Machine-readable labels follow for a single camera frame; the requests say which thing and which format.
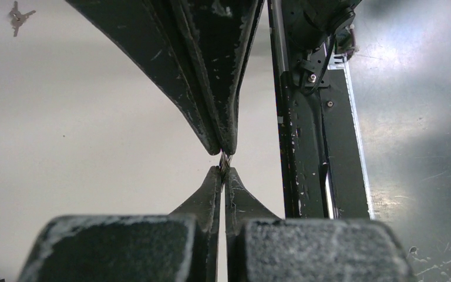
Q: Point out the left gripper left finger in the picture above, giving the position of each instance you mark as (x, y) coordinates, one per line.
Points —
(179, 246)

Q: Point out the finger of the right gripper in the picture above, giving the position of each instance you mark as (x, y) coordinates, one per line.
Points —
(148, 35)
(219, 36)

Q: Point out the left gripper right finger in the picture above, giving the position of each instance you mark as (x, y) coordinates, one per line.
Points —
(264, 247)

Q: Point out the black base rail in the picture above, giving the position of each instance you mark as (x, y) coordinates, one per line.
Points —
(322, 164)

